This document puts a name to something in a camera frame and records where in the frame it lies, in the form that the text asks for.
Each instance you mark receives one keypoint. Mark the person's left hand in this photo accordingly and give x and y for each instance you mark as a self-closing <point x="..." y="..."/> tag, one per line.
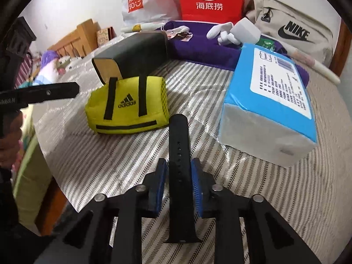
<point x="11" y="143"/>

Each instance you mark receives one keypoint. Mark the white dotted plush toy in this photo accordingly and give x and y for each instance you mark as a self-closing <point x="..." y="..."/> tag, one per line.
<point x="66" y="64"/>

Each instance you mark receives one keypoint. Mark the green wet wipe packet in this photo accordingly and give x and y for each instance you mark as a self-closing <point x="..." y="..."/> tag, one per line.
<point x="266" y="44"/>

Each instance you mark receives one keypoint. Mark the red striped curtain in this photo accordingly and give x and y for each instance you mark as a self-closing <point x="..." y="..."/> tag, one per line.
<point x="24" y="71"/>

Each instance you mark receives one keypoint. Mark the red paper bag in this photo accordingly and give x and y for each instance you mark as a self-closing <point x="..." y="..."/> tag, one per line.
<point x="187" y="5"/>

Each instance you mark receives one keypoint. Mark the patterned cardboard box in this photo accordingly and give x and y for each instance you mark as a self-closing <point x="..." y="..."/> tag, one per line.
<point x="104" y="37"/>

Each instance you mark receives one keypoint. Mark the brown wooden board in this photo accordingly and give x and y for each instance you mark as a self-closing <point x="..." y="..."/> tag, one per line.
<point x="339" y="49"/>

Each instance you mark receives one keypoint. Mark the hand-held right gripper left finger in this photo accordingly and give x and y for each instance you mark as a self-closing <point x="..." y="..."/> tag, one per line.
<point x="159" y="187"/>

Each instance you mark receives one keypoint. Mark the small yellow bag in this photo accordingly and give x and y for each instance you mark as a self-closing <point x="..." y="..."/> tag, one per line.
<point x="123" y="115"/>

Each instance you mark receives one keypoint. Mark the dark green box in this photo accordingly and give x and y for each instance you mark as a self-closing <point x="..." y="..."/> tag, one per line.
<point x="137" y="52"/>

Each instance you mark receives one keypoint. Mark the purple towel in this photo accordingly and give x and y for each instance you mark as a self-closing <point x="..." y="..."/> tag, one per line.
<point x="203" y="52"/>

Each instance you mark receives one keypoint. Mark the white plastic shopping bag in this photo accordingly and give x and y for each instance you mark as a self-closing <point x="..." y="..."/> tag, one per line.
<point x="162" y="0"/>

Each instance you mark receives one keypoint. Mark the beige fabric bag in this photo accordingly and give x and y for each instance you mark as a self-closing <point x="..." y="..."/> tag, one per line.
<point x="275" y="13"/>

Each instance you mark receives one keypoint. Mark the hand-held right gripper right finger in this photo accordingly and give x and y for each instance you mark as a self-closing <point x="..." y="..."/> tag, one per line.
<point x="196" y="187"/>

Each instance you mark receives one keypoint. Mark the white cartoon hand figurine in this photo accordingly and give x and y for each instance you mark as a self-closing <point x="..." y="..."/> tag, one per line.
<point x="242" y="30"/>

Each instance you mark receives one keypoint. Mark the blue tissue pack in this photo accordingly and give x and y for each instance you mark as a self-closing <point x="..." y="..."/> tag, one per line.
<point x="247" y="107"/>

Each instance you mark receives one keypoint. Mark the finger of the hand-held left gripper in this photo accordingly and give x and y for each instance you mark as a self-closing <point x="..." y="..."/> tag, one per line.
<point x="49" y="93"/>

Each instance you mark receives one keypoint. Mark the purple haired plush toy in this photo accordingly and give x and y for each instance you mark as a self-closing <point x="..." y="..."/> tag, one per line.
<point x="49" y="57"/>

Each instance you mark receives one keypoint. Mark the wooden headboard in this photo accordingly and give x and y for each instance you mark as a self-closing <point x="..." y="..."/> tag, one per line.
<point x="82" y="38"/>

